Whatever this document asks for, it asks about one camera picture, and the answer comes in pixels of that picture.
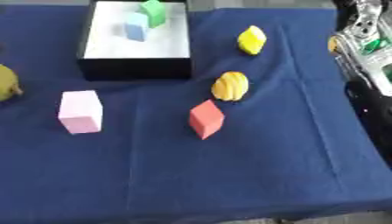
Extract pink block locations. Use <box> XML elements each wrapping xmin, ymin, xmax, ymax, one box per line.
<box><xmin>56</xmin><ymin>89</ymin><xmax>104</xmax><ymax>135</ymax></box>

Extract yellow toy lemon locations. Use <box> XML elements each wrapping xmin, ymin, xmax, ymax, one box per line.
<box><xmin>235</xmin><ymin>24</ymin><xmax>269</xmax><ymax>56</ymax></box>

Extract yellow toy banana bunch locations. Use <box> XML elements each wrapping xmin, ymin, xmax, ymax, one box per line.
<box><xmin>209</xmin><ymin>71</ymin><xmax>251</xmax><ymax>102</ymax></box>

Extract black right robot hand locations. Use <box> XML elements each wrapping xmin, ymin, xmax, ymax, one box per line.
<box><xmin>332</xmin><ymin>0</ymin><xmax>392</xmax><ymax>32</ymax></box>

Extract red block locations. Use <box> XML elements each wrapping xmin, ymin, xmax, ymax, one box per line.
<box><xmin>188</xmin><ymin>99</ymin><xmax>227</xmax><ymax>141</ymax></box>

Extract green toy pear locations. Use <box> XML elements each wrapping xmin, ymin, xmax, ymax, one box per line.
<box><xmin>0</xmin><ymin>64</ymin><xmax>25</xmax><ymax>102</ymax></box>

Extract green block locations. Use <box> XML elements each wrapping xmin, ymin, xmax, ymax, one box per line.
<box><xmin>139</xmin><ymin>0</ymin><xmax>169</xmax><ymax>29</ymax></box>

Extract light blue block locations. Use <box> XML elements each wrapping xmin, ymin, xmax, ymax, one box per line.
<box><xmin>123</xmin><ymin>12</ymin><xmax>152</xmax><ymax>42</ymax></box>

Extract black box white inside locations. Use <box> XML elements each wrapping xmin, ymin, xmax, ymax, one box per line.
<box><xmin>74</xmin><ymin>0</ymin><xmax>195</xmax><ymax>82</ymax></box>

